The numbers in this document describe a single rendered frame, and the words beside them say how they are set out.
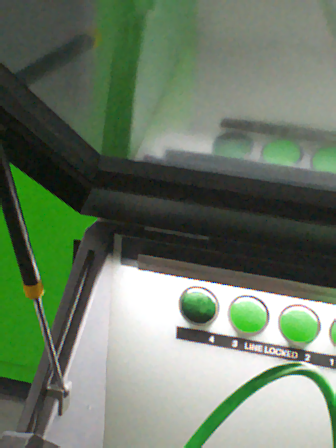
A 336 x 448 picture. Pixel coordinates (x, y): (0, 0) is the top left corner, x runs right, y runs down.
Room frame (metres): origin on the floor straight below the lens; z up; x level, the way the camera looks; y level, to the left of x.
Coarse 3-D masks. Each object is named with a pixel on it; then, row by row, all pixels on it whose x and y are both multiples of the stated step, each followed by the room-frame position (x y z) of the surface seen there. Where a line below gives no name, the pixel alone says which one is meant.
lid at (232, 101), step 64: (0, 0) 0.83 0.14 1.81; (64, 0) 0.81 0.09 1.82; (128, 0) 0.78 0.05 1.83; (192, 0) 0.76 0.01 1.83; (256, 0) 0.74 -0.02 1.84; (320, 0) 0.72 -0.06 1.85; (0, 64) 0.97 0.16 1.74; (64, 64) 0.93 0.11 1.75; (128, 64) 0.90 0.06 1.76; (192, 64) 0.87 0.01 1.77; (256, 64) 0.84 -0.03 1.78; (320, 64) 0.81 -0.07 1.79; (0, 128) 1.10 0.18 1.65; (64, 128) 1.12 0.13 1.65; (128, 128) 1.07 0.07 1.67; (192, 128) 1.03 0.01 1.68; (256, 128) 0.99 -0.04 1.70; (320, 128) 0.95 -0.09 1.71; (64, 192) 1.39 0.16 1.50; (128, 192) 1.25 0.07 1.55; (192, 192) 1.23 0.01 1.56; (256, 192) 1.20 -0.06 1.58; (320, 192) 1.15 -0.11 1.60
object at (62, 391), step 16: (0, 144) 1.11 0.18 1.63; (0, 160) 1.11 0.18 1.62; (0, 176) 1.12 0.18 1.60; (0, 192) 1.13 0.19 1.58; (16, 192) 1.14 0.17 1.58; (16, 208) 1.14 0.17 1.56; (16, 224) 1.15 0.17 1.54; (16, 240) 1.15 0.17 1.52; (16, 256) 1.17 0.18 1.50; (32, 256) 1.17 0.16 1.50; (32, 272) 1.17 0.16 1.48; (32, 288) 1.18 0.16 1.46; (48, 336) 1.22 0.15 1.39; (48, 352) 1.23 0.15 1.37; (64, 384) 1.26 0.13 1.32; (64, 400) 1.25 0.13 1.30
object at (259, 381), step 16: (272, 368) 1.11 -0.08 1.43; (288, 368) 1.12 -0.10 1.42; (304, 368) 1.14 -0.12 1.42; (256, 384) 1.08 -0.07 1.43; (320, 384) 1.18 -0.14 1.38; (224, 400) 1.06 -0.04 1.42; (240, 400) 1.06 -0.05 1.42; (208, 416) 1.04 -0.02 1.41; (224, 416) 1.04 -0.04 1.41; (208, 432) 1.02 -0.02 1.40
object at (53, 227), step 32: (32, 192) 3.67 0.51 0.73; (0, 224) 3.70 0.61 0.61; (32, 224) 3.67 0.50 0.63; (64, 224) 3.64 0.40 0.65; (0, 256) 3.70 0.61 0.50; (64, 256) 3.64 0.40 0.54; (0, 288) 3.70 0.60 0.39; (64, 288) 3.64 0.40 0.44; (0, 320) 3.70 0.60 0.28; (32, 320) 3.67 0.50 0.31; (0, 352) 3.70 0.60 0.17; (32, 352) 3.67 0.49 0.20; (0, 384) 3.75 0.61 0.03
